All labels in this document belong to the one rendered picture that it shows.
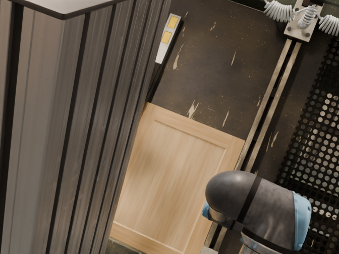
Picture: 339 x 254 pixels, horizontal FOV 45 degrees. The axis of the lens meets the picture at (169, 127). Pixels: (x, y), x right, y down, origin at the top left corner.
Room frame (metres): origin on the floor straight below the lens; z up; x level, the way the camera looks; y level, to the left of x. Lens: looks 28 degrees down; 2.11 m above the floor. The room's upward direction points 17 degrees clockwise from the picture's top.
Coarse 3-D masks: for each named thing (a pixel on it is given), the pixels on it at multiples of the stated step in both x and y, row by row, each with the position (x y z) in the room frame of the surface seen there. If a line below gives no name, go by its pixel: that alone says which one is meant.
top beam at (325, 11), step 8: (232, 0) 1.81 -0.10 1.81; (240, 0) 1.78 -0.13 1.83; (248, 0) 1.75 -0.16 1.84; (256, 0) 1.73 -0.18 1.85; (272, 0) 1.72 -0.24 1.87; (280, 0) 1.72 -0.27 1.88; (288, 0) 1.72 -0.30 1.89; (296, 0) 1.72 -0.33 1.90; (256, 8) 1.79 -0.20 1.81; (264, 8) 1.76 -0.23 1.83; (328, 8) 1.70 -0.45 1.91; (336, 8) 1.70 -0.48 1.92; (320, 16) 1.68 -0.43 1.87; (336, 16) 1.68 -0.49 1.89; (320, 24) 1.70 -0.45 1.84; (328, 24) 1.67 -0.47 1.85
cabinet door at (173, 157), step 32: (160, 128) 1.49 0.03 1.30; (192, 128) 1.49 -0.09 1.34; (160, 160) 1.42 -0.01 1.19; (192, 160) 1.42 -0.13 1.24; (224, 160) 1.43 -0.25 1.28; (128, 192) 1.34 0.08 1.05; (160, 192) 1.35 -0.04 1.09; (192, 192) 1.35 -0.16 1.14; (128, 224) 1.27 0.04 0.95; (160, 224) 1.28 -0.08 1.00; (192, 224) 1.28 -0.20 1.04
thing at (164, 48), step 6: (168, 18) 1.73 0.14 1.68; (180, 18) 1.73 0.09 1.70; (180, 24) 1.76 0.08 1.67; (168, 30) 1.70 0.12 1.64; (174, 30) 1.71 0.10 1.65; (162, 36) 1.69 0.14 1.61; (174, 36) 1.71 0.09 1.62; (162, 42) 1.68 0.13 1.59; (168, 42) 1.68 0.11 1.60; (162, 48) 1.66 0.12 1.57; (168, 48) 1.68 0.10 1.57; (162, 54) 1.65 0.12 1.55; (156, 60) 1.63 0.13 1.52; (162, 60) 1.63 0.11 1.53; (162, 66) 1.66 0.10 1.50; (156, 78) 1.61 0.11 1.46; (150, 90) 1.57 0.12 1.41
